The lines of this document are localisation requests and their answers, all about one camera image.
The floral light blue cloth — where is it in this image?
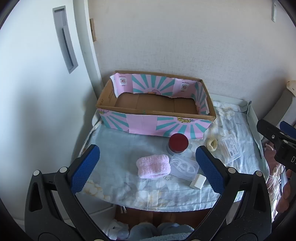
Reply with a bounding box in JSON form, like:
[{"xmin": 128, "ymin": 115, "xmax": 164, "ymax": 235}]
[{"xmin": 79, "ymin": 100, "xmax": 270, "ymax": 212}]

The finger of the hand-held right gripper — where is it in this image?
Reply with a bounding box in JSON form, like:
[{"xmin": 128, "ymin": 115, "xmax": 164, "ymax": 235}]
[
  {"xmin": 256, "ymin": 119, "xmax": 286, "ymax": 145},
  {"xmin": 279, "ymin": 121, "xmax": 296, "ymax": 141}
]

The grey recessed door handle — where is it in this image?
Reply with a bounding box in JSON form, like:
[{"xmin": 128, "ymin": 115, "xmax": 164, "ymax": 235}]
[{"xmin": 52, "ymin": 6, "xmax": 78, "ymax": 74}]

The grey-blue fluffy slipper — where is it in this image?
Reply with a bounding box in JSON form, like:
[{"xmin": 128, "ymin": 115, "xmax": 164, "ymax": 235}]
[
  {"xmin": 157, "ymin": 222, "xmax": 195, "ymax": 241},
  {"xmin": 129, "ymin": 221, "xmax": 160, "ymax": 241}
]

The clear plastic floss pick box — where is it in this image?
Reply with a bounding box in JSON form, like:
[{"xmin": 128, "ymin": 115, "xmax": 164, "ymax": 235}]
[{"xmin": 169, "ymin": 155, "xmax": 200, "ymax": 181}]

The cardboard box with pink paper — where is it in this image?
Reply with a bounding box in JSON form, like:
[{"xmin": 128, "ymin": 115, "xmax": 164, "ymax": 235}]
[{"xmin": 96, "ymin": 70, "xmax": 217, "ymax": 137}]

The clear swab packet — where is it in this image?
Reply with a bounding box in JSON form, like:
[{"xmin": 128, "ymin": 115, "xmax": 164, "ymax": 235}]
[{"xmin": 217, "ymin": 136, "xmax": 241, "ymax": 163}]

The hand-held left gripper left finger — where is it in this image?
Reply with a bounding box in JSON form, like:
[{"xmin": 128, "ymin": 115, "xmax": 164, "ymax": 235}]
[{"xmin": 24, "ymin": 144, "xmax": 109, "ymax": 241}]

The pink towel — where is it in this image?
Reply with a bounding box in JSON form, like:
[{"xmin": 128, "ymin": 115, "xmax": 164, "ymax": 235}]
[{"xmin": 136, "ymin": 155, "xmax": 171, "ymax": 179}]

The white crumpled cloth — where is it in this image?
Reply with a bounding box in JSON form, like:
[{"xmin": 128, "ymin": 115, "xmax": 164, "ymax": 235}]
[{"xmin": 104, "ymin": 220, "xmax": 130, "ymax": 241}]

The grey wall bracket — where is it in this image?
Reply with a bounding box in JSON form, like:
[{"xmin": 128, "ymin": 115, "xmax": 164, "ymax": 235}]
[{"xmin": 271, "ymin": 0, "xmax": 278, "ymax": 23}]

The white charger block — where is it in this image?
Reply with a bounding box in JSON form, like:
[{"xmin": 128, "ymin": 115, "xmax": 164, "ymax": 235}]
[{"xmin": 190, "ymin": 175, "xmax": 206, "ymax": 190}]

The white door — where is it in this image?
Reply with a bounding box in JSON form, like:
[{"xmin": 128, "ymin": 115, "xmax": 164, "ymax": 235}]
[{"xmin": 0, "ymin": 0, "xmax": 103, "ymax": 223}]

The pink plush toy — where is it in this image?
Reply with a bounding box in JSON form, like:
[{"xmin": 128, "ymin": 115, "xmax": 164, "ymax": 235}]
[{"xmin": 264, "ymin": 140, "xmax": 282, "ymax": 160}]

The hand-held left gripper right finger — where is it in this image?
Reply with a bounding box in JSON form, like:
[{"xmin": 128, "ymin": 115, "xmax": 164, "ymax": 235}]
[{"xmin": 187, "ymin": 146, "xmax": 272, "ymax": 241}]

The red lid jar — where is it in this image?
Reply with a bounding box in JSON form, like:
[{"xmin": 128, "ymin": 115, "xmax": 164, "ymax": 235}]
[{"xmin": 167, "ymin": 133, "xmax": 189, "ymax": 154}]

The person's right hand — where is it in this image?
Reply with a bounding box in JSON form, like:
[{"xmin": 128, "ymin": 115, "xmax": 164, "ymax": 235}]
[{"xmin": 283, "ymin": 169, "xmax": 296, "ymax": 200}]

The cream hair scrunchie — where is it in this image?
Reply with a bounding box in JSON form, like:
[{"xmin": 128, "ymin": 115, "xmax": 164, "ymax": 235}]
[{"xmin": 206, "ymin": 138, "xmax": 218, "ymax": 151}]

